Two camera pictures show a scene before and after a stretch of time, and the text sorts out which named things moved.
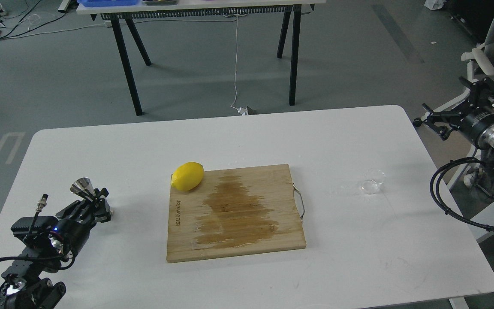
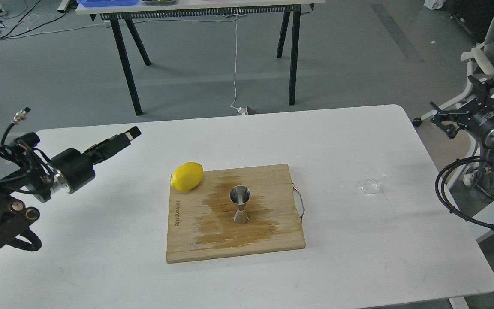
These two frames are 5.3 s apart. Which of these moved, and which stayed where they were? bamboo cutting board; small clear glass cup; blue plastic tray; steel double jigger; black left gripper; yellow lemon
Moved: steel double jigger; black left gripper
Stayed: blue plastic tray; small clear glass cup; yellow lemon; bamboo cutting board
